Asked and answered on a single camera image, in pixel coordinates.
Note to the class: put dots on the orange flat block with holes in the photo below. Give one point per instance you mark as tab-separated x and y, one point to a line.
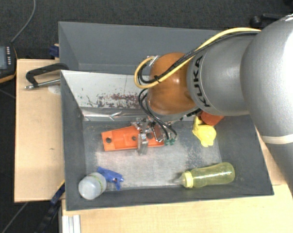
119	138

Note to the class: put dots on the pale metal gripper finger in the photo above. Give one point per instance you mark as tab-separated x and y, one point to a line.
143	144

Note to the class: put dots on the pale wood board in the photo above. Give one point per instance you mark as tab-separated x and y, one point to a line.
37	135

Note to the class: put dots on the yellow soft toy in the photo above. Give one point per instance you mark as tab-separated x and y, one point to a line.
206	133

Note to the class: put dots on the grey metal bin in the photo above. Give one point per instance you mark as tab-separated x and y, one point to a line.
161	173

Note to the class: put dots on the yellow clear baby bottle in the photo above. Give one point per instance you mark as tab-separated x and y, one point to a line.
212	176

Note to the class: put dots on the white spray bottle blue head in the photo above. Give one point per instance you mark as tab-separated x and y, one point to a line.
92	186

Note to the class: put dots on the small orange toy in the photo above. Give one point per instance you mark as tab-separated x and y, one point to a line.
210	119

